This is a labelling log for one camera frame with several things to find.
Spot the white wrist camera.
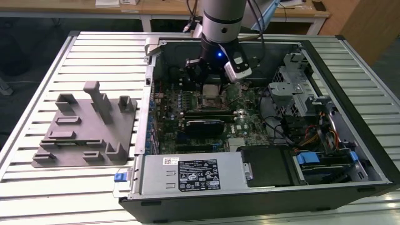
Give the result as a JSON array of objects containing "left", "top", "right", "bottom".
[{"left": 223, "top": 55, "right": 254, "bottom": 83}]

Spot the perforated metal drive cage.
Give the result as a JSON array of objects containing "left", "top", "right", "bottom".
[{"left": 267, "top": 52, "right": 318, "bottom": 118}]

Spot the black RAM slot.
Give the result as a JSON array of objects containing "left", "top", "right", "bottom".
[
  {"left": 185, "top": 110, "right": 235, "bottom": 114},
  {"left": 183, "top": 118, "right": 237, "bottom": 123},
  {"left": 185, "top": 112, "right": 235, "bottom": 116},
  {"left": 185, "top": 115, "right": 235, "bottom": 119}
]

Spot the silver power supply unit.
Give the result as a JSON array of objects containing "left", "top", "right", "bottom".
[{"left": 130, "top": 151, "right": 254, "bottom": 197}]

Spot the thin metal locking lever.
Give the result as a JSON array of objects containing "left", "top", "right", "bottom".
[{"left": 229, "top": 93, "right": 245, "bottom": 105}]

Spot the green RAM stick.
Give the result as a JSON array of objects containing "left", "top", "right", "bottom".
[{"left": 54, "top": 140, "right": 103, "bottom": 144}]

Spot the silver CPU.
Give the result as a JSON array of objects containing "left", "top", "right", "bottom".
[{"left": 202, "top": 84, "right": 221, "bottom": 97}]

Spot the silver chipset heatsink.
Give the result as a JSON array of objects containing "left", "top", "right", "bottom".
[{"left": 227, "top": 137, "right": 247, "bottom": 152}]

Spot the hard disk in blue carrier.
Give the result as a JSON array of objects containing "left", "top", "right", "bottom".
[{"left": 295, "top": 150, "right": 361, "bottom": 186}]

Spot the black camera cable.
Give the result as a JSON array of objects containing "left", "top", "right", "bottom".
[{"left": 247, "top": 0, "right": 267, "bottom": 70}]

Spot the small black device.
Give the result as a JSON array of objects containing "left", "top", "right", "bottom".
[{"left": 313, "top": 0, "right": 329, "bottom": 12}]

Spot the grey parts rack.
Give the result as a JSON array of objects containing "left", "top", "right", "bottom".
[{"left": 31, "top": 81, "right": 141, "bottom": 168}]

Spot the green motherboard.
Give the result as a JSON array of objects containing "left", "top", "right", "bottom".
[{"left": 150, "top": 77, "right": 297, "bottom": 156}]

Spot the small black graphics card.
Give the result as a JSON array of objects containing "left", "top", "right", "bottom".
[{"left": 185, "top": 119, "right": 226, "bottom": 137}]

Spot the wooden desk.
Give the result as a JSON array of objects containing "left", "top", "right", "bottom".
[{"left": 0, "top": 0, "right": 333, "bottom": 36}]

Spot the CPU socket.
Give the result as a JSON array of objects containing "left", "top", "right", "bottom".
[{"left": 194, "top": 92, "right": 227, "bottom": 111}]

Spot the metal disk bay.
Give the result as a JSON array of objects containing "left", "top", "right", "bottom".
[{"left": 293, "top": 150, "right": 373, "bottom": 188}]

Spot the brown wooden cabinet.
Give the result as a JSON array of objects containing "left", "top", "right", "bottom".
[{"left": 319, "top": 0, "right": 400, "bottom": 68}]

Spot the black PC case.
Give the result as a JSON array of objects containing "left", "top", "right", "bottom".
[{"left": 118, "top": 35, "right": 400, "bottom": 225}]

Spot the yellow orange wire bundle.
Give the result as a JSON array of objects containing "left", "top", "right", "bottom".
[{"left": 297, "top": 111, "right": 342, "bottom": 150}]

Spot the black plastic drive cover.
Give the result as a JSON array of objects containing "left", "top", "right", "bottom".
[{"left": 241, "top": 145, "right": 298, "bottom": 188}]

